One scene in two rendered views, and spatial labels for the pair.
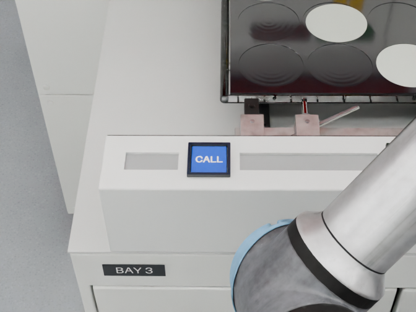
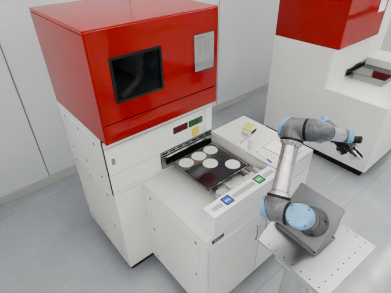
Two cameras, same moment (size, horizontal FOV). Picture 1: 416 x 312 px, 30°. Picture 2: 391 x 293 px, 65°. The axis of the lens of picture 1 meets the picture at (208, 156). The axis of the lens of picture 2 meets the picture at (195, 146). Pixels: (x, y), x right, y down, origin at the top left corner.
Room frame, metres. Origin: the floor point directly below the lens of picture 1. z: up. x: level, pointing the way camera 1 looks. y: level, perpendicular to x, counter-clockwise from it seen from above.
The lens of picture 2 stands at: (-0.12, 0.92, 2.15)
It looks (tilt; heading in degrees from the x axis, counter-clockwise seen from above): 35 degrees down; 318
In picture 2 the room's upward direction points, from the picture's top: 1 degrees counter-clockwise
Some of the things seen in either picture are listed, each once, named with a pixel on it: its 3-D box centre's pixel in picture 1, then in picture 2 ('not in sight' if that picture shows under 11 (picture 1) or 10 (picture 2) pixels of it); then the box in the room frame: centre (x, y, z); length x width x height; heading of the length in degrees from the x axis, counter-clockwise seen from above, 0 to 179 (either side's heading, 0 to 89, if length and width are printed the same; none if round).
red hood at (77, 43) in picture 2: not in sight; (130, 57); (1.56, -0.04, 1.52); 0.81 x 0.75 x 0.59; 88
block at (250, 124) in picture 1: (252, 140); (222, 194); (0.76, -0.06, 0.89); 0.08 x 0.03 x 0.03; 178
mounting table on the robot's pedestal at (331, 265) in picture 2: not in sight; (309, 247); (0.25, -0.22, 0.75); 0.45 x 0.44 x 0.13; 175
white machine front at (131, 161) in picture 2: not in sight; (164, 145); (1.25, -0.03, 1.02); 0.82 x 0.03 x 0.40; 88
